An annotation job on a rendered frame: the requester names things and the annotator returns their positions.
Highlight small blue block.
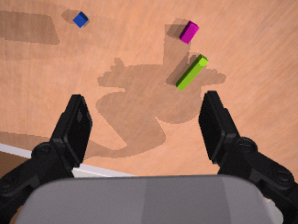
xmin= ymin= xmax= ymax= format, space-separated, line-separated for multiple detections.
xmin=72 ymin=11 xmax=89 ymax=28

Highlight magenta rectangular block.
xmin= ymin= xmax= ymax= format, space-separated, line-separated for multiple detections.
xmin=179 ymin=21 xmax=199 ymax=44

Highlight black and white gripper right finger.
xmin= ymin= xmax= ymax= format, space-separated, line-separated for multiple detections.
xmin=198 ymin=90 xmax=298 ymax=224

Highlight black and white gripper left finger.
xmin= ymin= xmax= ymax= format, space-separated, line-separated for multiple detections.
xmin=0 ymin=94 xmax=93 ymax=224

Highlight lime green rod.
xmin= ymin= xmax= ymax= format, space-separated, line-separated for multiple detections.
xmin=175 ymin=54 xmax=208 ymax=91

